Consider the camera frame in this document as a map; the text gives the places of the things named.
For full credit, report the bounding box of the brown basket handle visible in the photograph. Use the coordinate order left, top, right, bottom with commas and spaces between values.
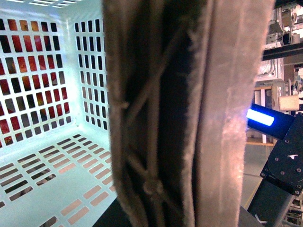
103, 0, 275, 227

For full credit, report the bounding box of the light blue plastic basket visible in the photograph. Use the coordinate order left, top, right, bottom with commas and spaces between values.
0, 0, 116, 227

